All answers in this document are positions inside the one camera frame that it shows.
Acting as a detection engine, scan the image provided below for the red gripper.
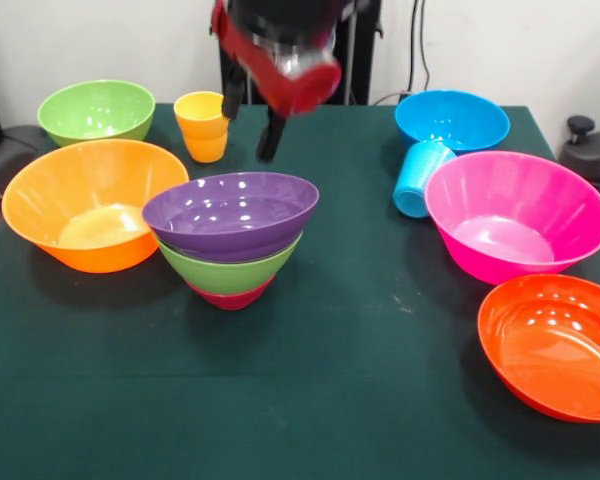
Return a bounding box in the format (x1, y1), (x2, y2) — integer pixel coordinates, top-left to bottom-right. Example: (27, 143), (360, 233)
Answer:
(214, 0), (344, 164)

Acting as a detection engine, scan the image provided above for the yellow cup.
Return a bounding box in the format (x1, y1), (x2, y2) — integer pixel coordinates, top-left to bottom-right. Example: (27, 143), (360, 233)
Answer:
(173, 90), (231, 164)

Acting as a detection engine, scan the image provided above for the purple bowl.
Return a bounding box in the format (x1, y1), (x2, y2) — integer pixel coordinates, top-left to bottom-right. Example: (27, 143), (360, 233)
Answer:
(141, 171), (321, 264)

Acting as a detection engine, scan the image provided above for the green bowl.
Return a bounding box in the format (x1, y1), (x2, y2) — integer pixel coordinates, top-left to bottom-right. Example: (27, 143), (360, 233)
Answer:
(36, 79), (157, 148)
(155, 233), (304, 295)

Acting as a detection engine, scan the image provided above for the small crimson bowl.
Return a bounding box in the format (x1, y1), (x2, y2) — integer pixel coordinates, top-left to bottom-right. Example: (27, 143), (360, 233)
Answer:
(185, 277), (276, 311)

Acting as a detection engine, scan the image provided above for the blue cup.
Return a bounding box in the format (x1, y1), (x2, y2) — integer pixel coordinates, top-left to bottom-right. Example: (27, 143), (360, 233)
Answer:
(392, 139), (459, 220)

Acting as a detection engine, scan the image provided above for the large orange bowl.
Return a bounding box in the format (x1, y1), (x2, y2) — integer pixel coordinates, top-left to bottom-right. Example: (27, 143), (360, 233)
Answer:
(1, 138), (191, 274)

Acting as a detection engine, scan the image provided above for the blue bowl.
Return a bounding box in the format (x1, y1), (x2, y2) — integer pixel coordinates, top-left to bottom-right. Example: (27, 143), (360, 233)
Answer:
(393, 89), (511, 155)

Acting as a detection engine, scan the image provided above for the black stand base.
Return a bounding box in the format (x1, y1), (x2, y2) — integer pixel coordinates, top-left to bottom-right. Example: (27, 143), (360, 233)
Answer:
(0, 124), (49, 201)
(559, 115), (600, 184)

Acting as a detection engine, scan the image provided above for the dark green table cloth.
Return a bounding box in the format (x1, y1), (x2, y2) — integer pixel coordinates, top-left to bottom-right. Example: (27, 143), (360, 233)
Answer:
(0, 102), (600, 480)

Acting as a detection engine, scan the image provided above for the large magenta bowl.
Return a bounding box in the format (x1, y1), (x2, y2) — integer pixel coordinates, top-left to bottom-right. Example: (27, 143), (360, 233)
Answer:
(423, 150), (600, 286)

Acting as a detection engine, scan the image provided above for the orange-red shallow bowl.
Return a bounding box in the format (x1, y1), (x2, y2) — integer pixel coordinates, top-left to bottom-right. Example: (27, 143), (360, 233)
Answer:
(477, 273), (600, 424)

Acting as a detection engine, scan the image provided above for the black wall cable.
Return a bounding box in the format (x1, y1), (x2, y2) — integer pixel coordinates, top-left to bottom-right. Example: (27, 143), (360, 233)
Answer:
(407, 0), (431, 99)

